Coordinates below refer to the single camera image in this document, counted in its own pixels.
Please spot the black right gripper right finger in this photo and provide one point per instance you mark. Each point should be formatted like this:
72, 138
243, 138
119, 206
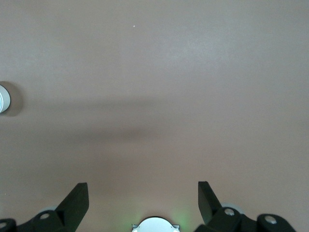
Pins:
212, 215

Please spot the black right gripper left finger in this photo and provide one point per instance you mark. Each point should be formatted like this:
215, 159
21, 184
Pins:
70, 212

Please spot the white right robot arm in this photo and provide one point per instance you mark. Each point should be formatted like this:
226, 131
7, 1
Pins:
155, 226

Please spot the white bowl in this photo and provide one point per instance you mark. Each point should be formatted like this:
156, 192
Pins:
6, 99

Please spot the brown table cloth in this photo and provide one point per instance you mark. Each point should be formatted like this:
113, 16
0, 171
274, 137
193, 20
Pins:
154, 72

